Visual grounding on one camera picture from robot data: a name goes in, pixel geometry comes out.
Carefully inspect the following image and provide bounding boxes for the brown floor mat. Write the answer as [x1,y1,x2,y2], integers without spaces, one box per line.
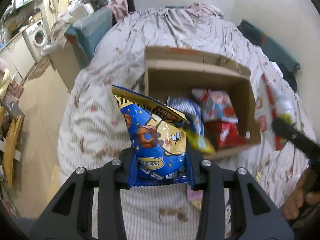
[28,56,51,81]

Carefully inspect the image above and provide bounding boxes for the right hand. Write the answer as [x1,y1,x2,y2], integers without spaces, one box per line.
[283,168,319,220]

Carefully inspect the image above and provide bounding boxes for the white red snack bag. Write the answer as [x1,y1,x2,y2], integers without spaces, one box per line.
[254,74,296,151]

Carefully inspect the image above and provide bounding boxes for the pink flat snack packet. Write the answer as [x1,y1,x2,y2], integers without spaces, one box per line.
[187,184,203,202]

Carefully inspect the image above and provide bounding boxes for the white orange shrimp snack bag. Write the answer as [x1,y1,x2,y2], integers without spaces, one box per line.
[191,88,239,124]

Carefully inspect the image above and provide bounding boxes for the yellow snack bag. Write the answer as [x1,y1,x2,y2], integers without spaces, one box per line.
[185,129,215,154]

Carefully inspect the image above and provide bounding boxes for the teal blanket by wall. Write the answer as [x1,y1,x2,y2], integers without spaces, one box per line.
[237,19,300,92]

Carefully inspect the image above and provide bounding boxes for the white washing machine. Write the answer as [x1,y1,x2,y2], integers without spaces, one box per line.
[22,19,47,63]

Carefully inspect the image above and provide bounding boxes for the brown cardboard box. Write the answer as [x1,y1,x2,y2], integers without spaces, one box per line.
[145,46,261,160]

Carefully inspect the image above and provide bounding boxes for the beige storage cabinet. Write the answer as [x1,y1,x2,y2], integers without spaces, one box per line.
[42,41,88,93]

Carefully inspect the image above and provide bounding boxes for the white blue striped snack bag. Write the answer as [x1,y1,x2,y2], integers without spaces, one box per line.
[167,96,204,136]

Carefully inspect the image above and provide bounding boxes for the blue cartoon snack bag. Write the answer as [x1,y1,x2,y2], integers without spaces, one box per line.
[112,85,188,186]

